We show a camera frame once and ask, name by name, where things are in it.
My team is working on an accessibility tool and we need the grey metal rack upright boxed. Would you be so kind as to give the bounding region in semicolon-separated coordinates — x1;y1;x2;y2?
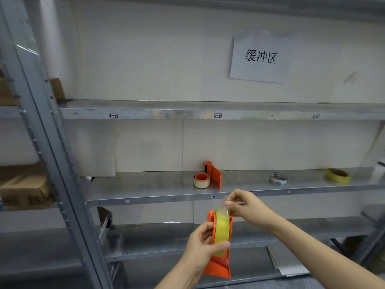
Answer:
0;0;114;289

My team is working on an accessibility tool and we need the person's right hand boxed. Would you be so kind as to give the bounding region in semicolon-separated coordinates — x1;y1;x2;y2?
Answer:
225;189;280;230

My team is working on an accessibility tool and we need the cream tape roll orange core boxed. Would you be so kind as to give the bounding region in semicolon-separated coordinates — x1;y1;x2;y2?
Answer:
193;173;211;189

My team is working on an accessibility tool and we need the person's left hand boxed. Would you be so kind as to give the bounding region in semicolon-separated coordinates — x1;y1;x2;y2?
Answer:
180;221;231;270

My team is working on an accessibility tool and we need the white tape roll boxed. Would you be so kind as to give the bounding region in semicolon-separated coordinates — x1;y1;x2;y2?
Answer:
268;172;289;186

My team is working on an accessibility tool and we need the grey metal shelf bracket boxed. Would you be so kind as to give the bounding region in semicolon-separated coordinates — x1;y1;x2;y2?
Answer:
97;207;113;247

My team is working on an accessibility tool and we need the white flat sheet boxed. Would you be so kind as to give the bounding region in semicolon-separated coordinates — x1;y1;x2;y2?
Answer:
266;244;311;277

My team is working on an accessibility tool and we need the person's left forearm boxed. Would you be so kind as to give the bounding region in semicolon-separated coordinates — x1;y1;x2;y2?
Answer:
154;259;206;289

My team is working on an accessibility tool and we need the orange tape dispenser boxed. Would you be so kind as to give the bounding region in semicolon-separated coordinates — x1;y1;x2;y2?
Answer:
203;210;234;280
203;161;223;190

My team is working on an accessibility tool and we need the printed brown cardboard box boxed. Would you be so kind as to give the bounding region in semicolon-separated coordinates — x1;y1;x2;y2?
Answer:
0;164;56;212

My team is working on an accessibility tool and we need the white paper sign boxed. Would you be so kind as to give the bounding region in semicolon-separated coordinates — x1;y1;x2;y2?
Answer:
229;32;293;84

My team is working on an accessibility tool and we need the grey metal shelf board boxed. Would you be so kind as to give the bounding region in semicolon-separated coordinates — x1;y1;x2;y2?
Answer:
57;99;385;121
102;216;380;263
81;166;385;208

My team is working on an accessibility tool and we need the person's right forearm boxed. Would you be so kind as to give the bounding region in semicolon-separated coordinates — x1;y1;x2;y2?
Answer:
270;216;385;289

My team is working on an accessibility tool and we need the yellow-green tape roll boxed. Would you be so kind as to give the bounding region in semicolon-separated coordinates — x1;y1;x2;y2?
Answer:
212;196;232;258

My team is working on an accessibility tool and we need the yellow tape roll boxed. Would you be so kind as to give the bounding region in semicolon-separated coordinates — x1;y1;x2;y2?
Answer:
324;167;351;184

